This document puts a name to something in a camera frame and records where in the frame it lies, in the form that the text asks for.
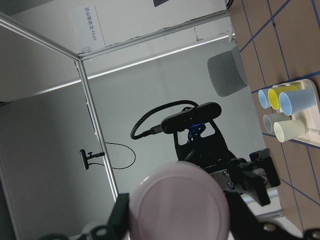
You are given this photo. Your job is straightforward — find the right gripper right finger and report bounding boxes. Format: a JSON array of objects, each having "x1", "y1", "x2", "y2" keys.
[{"x1": 224, "y1": 191, "x2": 320, "y2": 240}]

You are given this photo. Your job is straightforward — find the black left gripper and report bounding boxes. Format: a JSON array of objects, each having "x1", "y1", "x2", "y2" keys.
[{"x1": 174, "y1": 121, "x2": 281, "y2": 207}]

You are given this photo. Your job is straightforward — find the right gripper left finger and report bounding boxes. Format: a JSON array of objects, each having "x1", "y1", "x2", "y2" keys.
[{"x1": 82, "y1": 193, "x2": 130, "y2": 240}]

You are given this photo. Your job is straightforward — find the pink plastic cup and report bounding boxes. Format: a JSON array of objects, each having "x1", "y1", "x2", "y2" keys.
[{"x1": 129, "y1": 161, "x2": 230, "y2": 240}]

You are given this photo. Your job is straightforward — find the cream plastic cup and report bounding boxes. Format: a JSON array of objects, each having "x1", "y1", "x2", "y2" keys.
[{"x1": 273, "y1": 119, "x2": 306, "y2": 143}]

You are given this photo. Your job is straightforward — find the grey plastic cup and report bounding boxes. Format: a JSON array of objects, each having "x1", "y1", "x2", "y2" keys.
[{"x1": 263, "y1": 112, "x2": 291, "y2": 133}]

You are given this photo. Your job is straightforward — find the blue cup near grey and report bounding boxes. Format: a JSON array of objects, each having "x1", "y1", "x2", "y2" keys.
[{"x1": 279, "y1": 89, "x2": 316, "y2": 116}]

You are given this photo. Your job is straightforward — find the blue cup near pink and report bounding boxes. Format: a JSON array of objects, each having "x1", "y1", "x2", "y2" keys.
[{"x1": 258, "y1": 88, "x2": 271, "y2": 109}]

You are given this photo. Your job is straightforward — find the yellow plastic cup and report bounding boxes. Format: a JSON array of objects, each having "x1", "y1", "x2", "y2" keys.
[{"x1": 267, "y1": 85, "x2": 300, "y2": 110}]

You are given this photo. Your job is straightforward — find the cream plastic tray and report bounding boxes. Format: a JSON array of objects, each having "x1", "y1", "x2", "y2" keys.
[{"x1": 271, "y1": 79, "x2": 320, "y2": 146}]

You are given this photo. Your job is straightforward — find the grey office chair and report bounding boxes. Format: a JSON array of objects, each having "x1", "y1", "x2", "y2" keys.
[{"x1": 207, "y1": 46, "x2": 248, "y2": 97}]

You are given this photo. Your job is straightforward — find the black webcam on frame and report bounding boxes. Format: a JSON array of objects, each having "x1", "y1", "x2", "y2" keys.
[{"x1": 79, "y1": 149, "x2": 105, "y2": 170}]

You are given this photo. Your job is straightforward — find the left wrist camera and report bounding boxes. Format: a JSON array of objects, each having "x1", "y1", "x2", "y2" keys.
[{"x1": 161, "y1": 102, "x2": 222, "y2": 134}]

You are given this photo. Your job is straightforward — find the white wall sign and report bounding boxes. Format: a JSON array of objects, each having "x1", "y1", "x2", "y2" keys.
[{"x1": 67, "y1": 2, "x2": 106, "y2": 54}]

